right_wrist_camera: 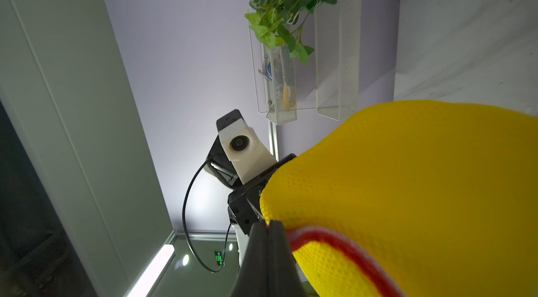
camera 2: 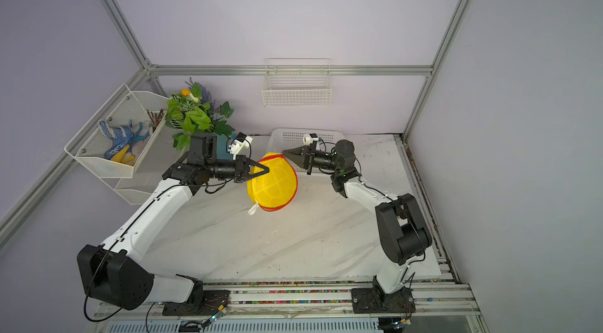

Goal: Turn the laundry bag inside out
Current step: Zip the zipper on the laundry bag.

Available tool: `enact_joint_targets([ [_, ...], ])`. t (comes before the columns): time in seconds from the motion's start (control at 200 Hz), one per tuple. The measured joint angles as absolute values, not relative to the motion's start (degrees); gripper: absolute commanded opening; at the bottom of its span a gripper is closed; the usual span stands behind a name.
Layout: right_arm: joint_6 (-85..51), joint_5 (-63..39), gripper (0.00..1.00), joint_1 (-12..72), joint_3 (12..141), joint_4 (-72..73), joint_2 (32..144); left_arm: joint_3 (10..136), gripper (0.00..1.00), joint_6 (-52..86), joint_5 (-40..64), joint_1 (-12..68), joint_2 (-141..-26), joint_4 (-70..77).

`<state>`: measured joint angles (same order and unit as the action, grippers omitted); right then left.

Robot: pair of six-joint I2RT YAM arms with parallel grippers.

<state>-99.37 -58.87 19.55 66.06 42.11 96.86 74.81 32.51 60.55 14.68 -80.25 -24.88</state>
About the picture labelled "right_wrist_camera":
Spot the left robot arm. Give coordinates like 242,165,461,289
204,139,296,266

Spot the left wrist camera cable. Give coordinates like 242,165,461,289
181,157,233,274

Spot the ceiling tube light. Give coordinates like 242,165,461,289
125,244,175,297

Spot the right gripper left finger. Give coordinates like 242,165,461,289
231,221,268,297

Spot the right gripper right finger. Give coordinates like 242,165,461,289
268,220,306,297

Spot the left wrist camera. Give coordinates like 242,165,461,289
217,109,277,184

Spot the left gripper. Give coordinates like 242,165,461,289
228,154,296,236

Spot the white mesh corner shelf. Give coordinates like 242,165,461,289
249,0,363,126

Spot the yellow mesh laundry bag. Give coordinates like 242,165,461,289
260,101,537,296

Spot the teal garden rake yellow handle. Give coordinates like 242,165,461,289
282,84,296,112

